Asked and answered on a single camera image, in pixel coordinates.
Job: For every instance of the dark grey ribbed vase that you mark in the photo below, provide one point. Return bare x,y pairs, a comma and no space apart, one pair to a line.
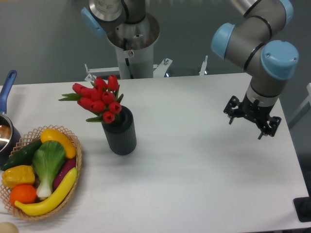
121,134

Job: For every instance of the blue handled saucepan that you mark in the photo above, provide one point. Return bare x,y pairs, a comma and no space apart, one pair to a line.
9,135

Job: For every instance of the black clamp at table edge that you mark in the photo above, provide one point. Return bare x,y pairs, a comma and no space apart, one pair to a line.
303,208

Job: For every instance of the beige round object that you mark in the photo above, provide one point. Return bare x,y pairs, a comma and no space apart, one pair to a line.
8,227

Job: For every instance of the yellow bell pepper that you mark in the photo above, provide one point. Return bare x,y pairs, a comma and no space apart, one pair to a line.
18,175

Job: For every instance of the red tulip bouquet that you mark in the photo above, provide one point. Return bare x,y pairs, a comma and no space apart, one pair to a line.
102,99

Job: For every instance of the green cucumber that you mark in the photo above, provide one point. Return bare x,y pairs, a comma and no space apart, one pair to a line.
23,156

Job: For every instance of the green bok choy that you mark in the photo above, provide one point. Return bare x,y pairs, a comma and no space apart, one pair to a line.
47,161

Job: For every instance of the purple eggplant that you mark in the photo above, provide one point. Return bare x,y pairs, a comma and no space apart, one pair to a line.
67,166

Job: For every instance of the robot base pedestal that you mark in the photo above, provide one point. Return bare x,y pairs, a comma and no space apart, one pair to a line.
129,29

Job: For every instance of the yellow banana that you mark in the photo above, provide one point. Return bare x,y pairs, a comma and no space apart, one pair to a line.
54,200

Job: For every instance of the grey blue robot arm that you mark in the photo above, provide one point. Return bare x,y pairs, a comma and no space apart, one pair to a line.
270,63

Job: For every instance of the orange fruit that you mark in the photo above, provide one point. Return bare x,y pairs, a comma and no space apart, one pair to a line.
24,193

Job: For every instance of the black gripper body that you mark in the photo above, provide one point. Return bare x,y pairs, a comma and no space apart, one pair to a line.
255,113

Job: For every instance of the white frame at right edge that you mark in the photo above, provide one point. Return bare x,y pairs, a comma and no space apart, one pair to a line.
301,110

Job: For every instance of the woven wicker basket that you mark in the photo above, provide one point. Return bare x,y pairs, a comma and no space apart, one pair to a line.
25,140

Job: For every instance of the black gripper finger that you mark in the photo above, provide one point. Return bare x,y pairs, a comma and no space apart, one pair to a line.
268,126
233,109

